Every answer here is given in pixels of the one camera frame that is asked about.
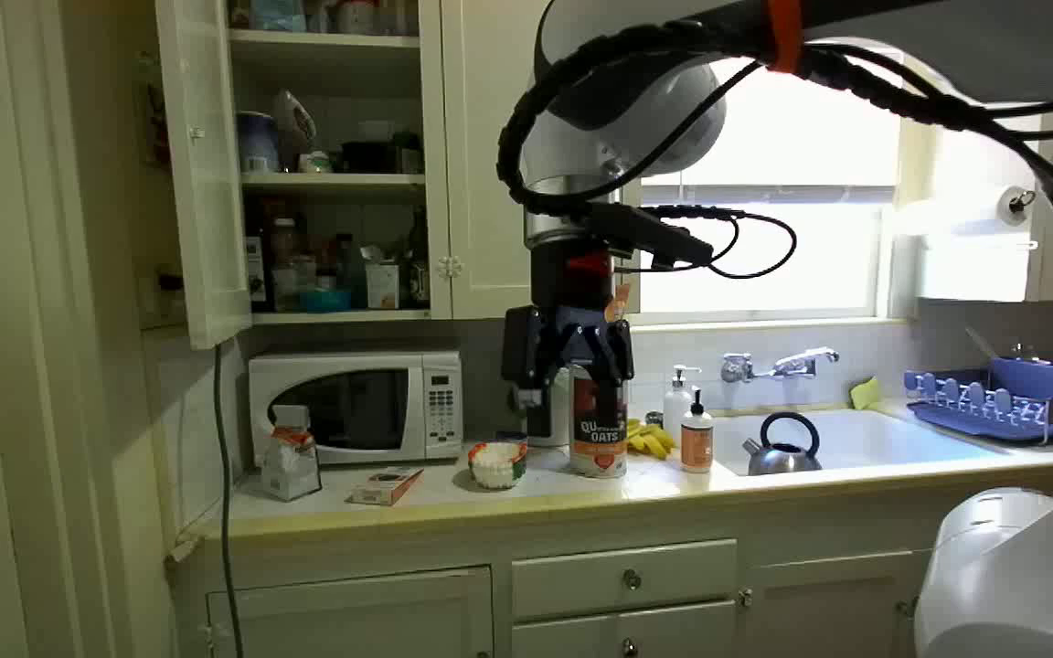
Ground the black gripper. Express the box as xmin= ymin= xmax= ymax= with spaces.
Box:
xmin=500 ymin=276 xmax=639 ymax=443

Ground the white drawer with green knob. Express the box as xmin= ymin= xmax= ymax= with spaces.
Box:
xmin=507 ymin=538 xmax=742 ymax=625

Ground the white drawer with silver knob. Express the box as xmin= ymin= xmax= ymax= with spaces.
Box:
xmin=507 ymin=599 xmax=742 ymax=658

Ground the white base cabinet door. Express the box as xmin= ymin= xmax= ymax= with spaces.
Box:
xmin=742 ymin=549 xmax=920 ymax=658
xmin=202 ymin=563 xmax=498 ymax=658

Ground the cardboard oatmeal canister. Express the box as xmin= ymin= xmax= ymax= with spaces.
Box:
xmin=568 ymin=363 xmax=634 ymax=483

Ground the white pump soap dispenser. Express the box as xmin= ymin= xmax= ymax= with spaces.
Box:
xmin=663 ymin=363 xmax=700 ymax=446

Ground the soap bottle with orange label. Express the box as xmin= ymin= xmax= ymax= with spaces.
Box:
xmin=676 ymin=384 xmax=718 ymax=478

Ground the dark glass bottle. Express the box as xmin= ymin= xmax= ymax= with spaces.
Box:
xmin=400 ymin=207 xmax=435 ymax=310

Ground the small white carton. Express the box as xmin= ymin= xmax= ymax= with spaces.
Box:
xmin=363 ymin=255 xmax=406 ymax=313

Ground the white microwave oven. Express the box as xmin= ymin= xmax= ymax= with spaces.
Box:
xmin=244 ymin=349 xmax=469 ymax=472

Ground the chrome sink faucet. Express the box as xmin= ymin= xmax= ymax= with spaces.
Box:
xmin=718 ymin=343 xmax=845 ymax=387

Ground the small orange flat object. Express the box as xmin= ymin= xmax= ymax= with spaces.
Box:
xmin=344 ymin=468 xmax=429 ymax=507

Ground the teal bowl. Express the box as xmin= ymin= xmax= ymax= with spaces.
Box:
xmin=296 ymin=282 xmax=353 ymax=313

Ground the bright kitchen window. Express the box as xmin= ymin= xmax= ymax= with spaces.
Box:
xmin=623 ymin=49 xmax=905 ymax=327

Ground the dark small appliance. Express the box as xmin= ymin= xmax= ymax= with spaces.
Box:
xmin=338 ymin=128 xmax=429 ymax=176

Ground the yellow green sponge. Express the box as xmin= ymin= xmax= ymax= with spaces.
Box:
xmin=848 ymin=374 xmax=890 ymax=413

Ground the clear jar with orange lid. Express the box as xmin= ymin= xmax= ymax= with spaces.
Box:
xmin=258 ymin=401 xmax=325 ymax=506

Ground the clear glass jug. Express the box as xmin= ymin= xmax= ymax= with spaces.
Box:
xmin=267 ymin=87 xmax=325 ymax=176

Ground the white kitchen sink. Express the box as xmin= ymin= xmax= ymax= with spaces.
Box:
xmin=713 ymin=401 xmax=1022 ymax=483

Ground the white pitcher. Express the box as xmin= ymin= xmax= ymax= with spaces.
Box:
xmin=233 ymin=106 xmax=285 ymax=176

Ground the white paper towel roll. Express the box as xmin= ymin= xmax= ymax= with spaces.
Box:
xmin=892 ymin=182 xmax=1041 ymax=307

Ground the blue dish rack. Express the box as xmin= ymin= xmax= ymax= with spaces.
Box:
xmin=903 ymin=354 xmax=1053 ymax=451

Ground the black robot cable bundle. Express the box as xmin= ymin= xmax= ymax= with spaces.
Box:
xmin=494 ymin=10 xmax=1053 ymax=285

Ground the steel kettle with black handle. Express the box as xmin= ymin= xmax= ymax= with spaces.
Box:
xmin=742 ymin=411 xmax=825 ymax=478

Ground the white base cabinet frame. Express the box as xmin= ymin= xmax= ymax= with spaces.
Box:
xmin=166 ymin=486 xmax=959 ymax=658

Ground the white wall cabinet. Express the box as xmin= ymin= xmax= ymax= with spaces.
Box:
xmin=154 ymin=0 xmax=554 ymax=357

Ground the black microwave power cord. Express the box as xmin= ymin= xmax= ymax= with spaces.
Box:
xmin=208 ymin=339 xmax=249 ymax=658

